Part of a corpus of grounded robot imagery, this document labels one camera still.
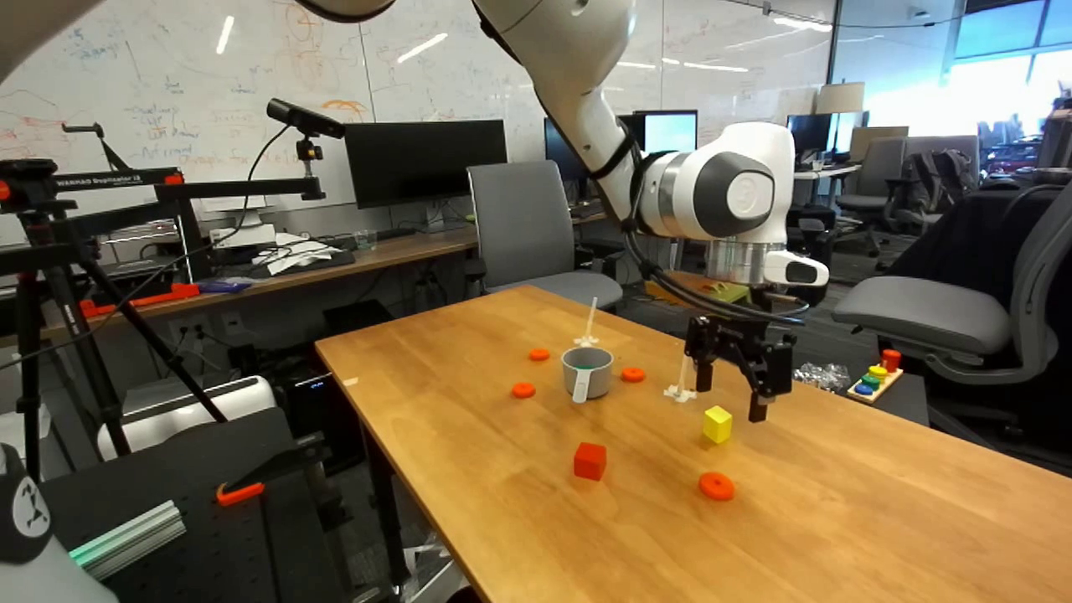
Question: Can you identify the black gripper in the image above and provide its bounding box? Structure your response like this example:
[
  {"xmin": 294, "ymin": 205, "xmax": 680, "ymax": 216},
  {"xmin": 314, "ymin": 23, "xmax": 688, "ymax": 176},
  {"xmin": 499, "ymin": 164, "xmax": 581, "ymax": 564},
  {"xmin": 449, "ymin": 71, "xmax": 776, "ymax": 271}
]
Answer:
[{"xmin": 683, "ymin": 315, "xmax": 795, "ymax": 421}]

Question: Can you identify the orange disc near cup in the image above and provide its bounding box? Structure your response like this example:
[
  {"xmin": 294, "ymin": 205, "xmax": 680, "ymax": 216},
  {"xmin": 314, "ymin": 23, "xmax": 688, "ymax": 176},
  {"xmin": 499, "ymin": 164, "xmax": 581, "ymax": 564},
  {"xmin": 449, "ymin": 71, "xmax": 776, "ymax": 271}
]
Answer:
[{"xmin": 510, "ymin": 383, "xmax": 535, "ymax": 398}]

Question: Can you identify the black computer monitor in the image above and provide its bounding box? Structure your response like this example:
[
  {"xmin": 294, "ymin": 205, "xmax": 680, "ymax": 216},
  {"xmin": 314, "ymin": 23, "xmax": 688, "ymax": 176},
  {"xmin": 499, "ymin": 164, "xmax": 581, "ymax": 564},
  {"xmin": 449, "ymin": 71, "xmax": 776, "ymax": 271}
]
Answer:
[{"xmin": 344, "ymin": 122, "xmax": 505, "ymax": 209}]

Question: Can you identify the colourful stacking toy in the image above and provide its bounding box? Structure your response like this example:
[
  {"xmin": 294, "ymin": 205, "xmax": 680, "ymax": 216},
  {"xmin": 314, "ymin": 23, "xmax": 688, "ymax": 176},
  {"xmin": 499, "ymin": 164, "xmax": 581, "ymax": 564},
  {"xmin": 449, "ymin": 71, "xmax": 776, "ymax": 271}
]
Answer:
[{"xmin": 846, "ymin": 349, "xmax": 900, "ymax": 401}]

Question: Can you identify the orange disc far right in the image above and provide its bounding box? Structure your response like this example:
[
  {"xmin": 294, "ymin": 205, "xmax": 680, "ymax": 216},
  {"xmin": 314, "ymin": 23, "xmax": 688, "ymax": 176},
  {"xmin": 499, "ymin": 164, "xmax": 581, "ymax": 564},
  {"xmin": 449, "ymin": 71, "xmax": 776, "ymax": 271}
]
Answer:
[{"xmin": 526, "ymin": 344, "xmax": 548, "ymax": 361}]

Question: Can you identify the black camera tripod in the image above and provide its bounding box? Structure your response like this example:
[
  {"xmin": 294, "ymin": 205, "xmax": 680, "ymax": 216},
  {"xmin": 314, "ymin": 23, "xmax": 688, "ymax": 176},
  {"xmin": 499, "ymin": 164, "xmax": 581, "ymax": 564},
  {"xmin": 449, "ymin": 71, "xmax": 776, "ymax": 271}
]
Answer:
[{"xmin": 0, "ymin": 122, "xmax": 327, "ymax": 483}]

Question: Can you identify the orange disc front left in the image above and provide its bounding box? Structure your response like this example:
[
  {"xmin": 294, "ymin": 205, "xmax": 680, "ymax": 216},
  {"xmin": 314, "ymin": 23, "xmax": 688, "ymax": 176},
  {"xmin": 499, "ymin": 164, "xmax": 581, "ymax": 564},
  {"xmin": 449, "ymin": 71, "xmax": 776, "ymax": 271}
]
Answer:
[{"xmin": 619, "ymin": 365, "xmax": 645, "ymax": 383}]

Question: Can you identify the grey chair behind table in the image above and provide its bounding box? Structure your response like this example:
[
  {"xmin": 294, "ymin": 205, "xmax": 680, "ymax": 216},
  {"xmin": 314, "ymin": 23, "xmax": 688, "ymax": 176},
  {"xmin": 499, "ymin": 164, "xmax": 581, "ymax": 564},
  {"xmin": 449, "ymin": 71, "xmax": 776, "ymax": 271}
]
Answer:
[{"xmin": 470, "ymin": 160, "xmax": 624, "ymax": 310}]

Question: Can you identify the red cube block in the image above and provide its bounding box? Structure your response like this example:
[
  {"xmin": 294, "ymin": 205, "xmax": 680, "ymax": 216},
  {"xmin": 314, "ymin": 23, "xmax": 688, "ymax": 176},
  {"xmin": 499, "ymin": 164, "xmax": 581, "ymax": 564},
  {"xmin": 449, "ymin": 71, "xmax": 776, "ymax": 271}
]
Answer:
[{"xmin": 572, "ymin": 444, "xmax": 606, "ymax": 483}]

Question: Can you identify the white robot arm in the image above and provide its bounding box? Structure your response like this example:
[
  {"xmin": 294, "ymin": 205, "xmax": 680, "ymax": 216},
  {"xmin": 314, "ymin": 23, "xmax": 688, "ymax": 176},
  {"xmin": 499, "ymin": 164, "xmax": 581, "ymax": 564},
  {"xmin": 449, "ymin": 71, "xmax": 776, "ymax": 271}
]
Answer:
[{"xmin": 470, "ymin": 0, "xmax": 826, "ymax": 421}]

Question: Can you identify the yellow cube block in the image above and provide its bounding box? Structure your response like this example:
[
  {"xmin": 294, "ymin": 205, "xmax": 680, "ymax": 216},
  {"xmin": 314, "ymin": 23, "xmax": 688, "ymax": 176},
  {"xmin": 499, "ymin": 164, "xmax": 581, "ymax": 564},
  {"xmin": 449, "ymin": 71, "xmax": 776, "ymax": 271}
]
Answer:
[{"xmin": 699, "ymin": 406, "xmax": 733, "ymax": 445}]

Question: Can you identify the grey office chair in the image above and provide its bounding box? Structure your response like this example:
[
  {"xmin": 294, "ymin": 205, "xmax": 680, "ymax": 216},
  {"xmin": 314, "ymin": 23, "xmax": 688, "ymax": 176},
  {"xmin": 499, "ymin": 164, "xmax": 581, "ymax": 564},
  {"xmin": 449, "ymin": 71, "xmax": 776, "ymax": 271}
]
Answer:
[{"xmin": 833, "ymin": 183, "xmax": 1072, "ymax": 450}]

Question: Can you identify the grey measuring cup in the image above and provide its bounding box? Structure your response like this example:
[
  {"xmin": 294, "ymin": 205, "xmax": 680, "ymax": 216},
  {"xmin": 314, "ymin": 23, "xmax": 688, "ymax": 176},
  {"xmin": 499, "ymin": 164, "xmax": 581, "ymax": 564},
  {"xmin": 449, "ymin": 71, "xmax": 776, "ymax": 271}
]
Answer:
[{"xmin": 561, "ymin": 349, "xmax": 612, "ymax": 406}]

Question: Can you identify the orange disc front right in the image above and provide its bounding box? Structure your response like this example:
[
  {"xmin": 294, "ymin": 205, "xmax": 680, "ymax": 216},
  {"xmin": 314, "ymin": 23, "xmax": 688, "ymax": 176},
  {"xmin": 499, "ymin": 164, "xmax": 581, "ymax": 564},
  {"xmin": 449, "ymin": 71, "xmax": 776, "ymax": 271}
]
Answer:
[{"xmin": 696, "ymin": 474, "xmax": 733, "ymax": 504}]

